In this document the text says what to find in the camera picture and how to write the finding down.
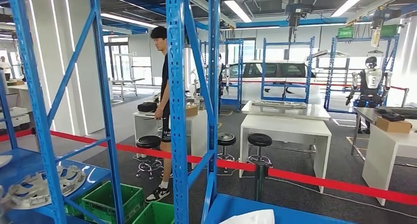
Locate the steel top workbench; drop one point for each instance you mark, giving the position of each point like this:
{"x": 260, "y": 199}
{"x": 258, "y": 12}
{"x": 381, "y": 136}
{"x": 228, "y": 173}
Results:
{"x": 316, "y": 113}

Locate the ceiling hoist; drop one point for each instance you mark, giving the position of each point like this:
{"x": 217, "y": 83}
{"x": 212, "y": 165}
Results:
{"x": 384, "y": 15}
{"x": 296, "y": 12}

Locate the white desk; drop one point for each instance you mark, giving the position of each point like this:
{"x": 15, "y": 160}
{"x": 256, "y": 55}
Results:
{"x": 143, "y": 124}
{"x": 378, "y": 170}
{"x": 283, "y": 128}

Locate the black round stool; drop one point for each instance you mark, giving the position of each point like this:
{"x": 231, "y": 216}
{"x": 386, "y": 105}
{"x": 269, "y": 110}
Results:
{"x": 148, "y": 141}
{"x": 259, "y": 139}

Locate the silver wheel hubcap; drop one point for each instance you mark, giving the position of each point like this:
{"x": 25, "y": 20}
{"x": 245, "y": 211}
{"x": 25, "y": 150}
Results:
{"x": 78, "y": 180}

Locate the black carry case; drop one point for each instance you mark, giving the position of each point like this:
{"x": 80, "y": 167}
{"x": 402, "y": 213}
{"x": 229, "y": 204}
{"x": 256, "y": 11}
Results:
{"x": 147, "y": 107}

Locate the black ringed stool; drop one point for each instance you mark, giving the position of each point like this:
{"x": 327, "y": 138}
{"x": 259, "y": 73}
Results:
{"x": 227, "y": 138}

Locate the ceiling light strip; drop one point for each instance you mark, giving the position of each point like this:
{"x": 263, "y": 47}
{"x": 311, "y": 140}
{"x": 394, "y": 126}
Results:
{"x": 238, "y": 11}
{"x": 130, "y": 20}
{"x": 353, "y": 2}

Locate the cardboard box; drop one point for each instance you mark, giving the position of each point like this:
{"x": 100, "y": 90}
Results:
{"x": 193, "y": 111}
{"x": 392, "y": 126}

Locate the black handheld device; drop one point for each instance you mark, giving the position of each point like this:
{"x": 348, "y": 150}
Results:
{"x": 393, "y": 117}

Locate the black barrier post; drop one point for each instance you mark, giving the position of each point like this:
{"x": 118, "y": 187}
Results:
{"x": 260, "y": 183}

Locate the long silver metal part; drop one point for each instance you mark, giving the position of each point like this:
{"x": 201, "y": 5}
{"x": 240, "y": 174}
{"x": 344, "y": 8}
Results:
{"x": 280, "y": 104}

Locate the person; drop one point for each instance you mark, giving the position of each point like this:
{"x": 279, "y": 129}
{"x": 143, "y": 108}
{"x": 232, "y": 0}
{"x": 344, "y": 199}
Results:
{"x": 5, "y": 67}
{"x": 159, "y": 36}

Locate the steel table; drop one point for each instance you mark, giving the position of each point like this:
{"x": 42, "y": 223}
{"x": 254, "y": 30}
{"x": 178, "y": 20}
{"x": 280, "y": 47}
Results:
{"x": 361, "y": 111}

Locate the black flat tray stack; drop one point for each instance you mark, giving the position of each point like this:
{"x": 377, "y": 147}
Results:
{"x": 404, "y": 111}

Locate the white plastic part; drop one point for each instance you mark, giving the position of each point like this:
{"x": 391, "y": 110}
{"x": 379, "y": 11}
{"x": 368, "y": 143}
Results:
{"x": 251, "y": 217}

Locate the white mobile cart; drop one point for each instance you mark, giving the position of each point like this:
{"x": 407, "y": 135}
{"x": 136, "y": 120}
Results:
{"x": 14, "y": 118}

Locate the hoist pendant tag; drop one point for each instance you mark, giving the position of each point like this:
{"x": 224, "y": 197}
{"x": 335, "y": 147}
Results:
{"x": 375, "y": 38}

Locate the white car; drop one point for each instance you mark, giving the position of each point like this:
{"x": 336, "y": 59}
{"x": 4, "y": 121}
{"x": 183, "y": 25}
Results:
{"x": 254, "y": 92}

